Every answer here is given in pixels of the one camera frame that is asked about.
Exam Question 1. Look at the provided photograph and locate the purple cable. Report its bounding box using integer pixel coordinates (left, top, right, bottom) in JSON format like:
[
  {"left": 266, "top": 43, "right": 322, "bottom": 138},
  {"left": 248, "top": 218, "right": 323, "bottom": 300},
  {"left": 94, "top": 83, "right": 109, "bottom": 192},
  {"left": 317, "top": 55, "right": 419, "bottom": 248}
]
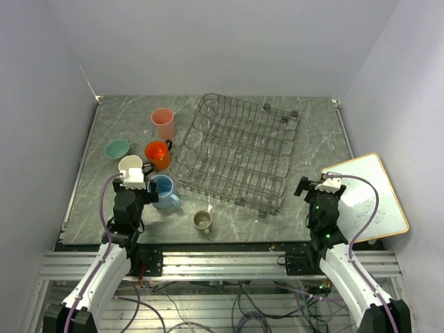
[
  {"left": 341, "top": 175, "right": 400, "bottom": 333},
  {"left": 64, "top": 173, "right": 167, "bottom": 333}
]

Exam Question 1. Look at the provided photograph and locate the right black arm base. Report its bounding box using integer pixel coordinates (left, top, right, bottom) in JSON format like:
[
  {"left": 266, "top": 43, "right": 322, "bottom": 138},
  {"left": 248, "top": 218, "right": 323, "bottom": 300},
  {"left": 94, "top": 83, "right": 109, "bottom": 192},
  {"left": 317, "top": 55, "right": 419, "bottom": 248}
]
[{"left": 276, "top": 244, "right": 322, "bottom": 276}]

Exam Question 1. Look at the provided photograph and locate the whiteboard with wooden frame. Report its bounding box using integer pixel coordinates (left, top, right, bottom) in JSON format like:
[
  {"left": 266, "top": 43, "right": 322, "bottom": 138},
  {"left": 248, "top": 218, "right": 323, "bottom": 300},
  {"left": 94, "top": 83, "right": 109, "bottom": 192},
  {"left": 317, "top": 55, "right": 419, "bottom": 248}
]
[{"left": 322, "top": 153, "right": 409, "bottom": 242}]

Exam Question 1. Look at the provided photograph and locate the clear glass cup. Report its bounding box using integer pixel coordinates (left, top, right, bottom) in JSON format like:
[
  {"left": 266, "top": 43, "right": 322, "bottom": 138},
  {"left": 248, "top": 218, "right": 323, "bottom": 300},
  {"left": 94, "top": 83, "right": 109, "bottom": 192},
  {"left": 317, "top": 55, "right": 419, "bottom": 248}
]
[{"left": 139, "top": 129, "right": 153, "bottom": 142}]

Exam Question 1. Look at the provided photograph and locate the grey wire dish rack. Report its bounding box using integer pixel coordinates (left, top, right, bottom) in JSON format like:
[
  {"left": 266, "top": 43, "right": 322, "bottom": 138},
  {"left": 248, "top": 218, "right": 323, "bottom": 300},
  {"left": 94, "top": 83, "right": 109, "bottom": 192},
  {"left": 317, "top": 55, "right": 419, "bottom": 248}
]
[{"left": 170, "top": 94, "right": 300, "bottom": 218}]

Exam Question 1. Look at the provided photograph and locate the orange mug black handle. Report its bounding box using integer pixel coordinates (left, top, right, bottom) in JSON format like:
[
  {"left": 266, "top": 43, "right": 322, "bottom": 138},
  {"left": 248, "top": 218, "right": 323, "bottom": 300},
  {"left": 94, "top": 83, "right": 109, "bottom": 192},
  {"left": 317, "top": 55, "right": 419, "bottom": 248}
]
[{"left": 144, "top": 139, "right": 173, "bottom": 171}]

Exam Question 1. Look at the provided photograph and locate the beige small mug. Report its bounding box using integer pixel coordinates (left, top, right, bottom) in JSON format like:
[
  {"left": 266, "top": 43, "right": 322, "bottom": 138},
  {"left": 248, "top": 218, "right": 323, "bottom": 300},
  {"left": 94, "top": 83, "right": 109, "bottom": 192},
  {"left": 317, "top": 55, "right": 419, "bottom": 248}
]
[{"left": 193, "top": 211, "right": 212, "bottom": 234}]

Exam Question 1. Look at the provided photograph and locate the light blue mug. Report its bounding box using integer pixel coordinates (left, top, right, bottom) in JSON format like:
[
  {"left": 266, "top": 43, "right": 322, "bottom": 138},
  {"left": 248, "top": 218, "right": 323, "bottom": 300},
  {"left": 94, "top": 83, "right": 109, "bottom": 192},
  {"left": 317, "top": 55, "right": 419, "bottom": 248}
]
[{"left": 147, "top": 174, "right": 182, "bottom": 209}]

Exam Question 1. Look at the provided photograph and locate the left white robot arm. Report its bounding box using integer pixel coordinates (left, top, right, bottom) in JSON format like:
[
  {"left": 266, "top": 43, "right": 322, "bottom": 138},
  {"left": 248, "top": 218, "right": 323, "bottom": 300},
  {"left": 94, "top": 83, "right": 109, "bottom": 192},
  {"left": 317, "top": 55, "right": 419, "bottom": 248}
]
[{"left": 42, "top": 174, "right": 159, "bottom": 332}]

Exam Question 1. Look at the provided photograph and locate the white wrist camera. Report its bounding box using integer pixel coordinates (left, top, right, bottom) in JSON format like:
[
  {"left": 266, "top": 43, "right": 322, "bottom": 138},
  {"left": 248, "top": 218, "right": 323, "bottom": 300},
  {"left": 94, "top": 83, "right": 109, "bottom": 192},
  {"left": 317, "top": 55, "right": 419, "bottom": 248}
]
[
  {"left": 120, "top": 167, "right": 146, "bottom": 189},
  {"left": 314, "top": 173, "right": 342, "bottom": 194}
]

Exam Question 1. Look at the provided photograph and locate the pink plastic tumbler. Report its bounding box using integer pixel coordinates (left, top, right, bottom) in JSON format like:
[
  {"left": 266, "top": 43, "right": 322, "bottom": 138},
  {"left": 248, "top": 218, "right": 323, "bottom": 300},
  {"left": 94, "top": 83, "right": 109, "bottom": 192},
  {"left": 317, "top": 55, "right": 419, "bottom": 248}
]
[{"left": 151, "top": 108, "right": 174, "bottom": 141}]

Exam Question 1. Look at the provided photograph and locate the green ceramic mug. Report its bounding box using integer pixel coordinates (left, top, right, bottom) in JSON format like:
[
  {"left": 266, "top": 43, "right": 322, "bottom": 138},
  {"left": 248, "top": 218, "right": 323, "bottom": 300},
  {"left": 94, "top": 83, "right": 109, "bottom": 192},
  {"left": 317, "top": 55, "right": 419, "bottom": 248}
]
[{"left": 105, "top": 139, "right": 133, "bottom": 160}]

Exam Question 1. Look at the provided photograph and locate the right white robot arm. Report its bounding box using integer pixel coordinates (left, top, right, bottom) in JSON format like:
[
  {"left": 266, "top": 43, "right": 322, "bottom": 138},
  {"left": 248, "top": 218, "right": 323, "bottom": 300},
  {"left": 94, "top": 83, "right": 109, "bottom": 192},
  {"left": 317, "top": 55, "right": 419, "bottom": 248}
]
[{"left": 294, "top": 174, "right": 412, "bottom": 332}]

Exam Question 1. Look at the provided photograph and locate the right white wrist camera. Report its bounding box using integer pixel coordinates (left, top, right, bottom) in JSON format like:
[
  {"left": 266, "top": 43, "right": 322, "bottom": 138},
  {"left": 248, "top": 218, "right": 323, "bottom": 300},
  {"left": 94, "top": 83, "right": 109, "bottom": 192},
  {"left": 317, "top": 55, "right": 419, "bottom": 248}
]
[{"left": 314, "top": 173, "right": 342, "bottom": 194}]

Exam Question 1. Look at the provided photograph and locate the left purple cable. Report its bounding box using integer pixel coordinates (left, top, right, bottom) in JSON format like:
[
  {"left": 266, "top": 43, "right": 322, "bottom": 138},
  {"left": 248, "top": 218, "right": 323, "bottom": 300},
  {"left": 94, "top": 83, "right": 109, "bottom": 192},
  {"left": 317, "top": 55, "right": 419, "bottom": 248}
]
[{"left": 64, "top": 173, "right": 167, "bottom": 333}]

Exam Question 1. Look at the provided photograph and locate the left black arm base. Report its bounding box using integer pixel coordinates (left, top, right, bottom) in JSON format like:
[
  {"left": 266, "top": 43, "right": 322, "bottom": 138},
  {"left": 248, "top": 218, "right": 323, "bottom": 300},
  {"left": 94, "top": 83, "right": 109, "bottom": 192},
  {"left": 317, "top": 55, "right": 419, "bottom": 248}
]
[{"left": 132, "top": 244, "right": 164, "bottom": 277}]

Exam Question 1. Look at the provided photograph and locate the aluminium mounting rail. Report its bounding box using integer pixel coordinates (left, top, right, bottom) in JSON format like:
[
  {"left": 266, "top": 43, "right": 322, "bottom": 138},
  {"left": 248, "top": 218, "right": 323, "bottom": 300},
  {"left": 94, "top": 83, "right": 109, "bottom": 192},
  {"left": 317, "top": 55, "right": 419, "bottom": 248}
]
[{"left": 37, "top": 250, "right": 403, "bottom": 281}]

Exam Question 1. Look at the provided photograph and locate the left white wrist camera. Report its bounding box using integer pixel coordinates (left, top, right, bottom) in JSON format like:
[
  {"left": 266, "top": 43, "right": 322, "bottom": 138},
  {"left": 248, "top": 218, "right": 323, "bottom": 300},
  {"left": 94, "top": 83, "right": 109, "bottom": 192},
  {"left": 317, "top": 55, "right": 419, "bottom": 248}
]
[{"left": 120, "top": 167, "right": 146, "bottom": 189}]

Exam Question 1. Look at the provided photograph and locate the black mug white interior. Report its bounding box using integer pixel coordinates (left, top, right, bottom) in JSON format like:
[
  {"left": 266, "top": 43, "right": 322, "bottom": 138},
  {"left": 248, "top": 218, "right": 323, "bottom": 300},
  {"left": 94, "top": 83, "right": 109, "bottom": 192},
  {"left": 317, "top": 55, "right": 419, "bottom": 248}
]
[{"left": 118, "top": 155, "right": 155, "bottom": 176}]

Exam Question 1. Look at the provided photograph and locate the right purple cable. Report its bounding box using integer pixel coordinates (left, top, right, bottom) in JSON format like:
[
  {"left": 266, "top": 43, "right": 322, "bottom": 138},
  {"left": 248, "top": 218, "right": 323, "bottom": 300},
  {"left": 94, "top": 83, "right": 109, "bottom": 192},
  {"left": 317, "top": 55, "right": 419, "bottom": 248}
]
[{"left": 341, "top": 175, "right": 400, "bottom": 333}]

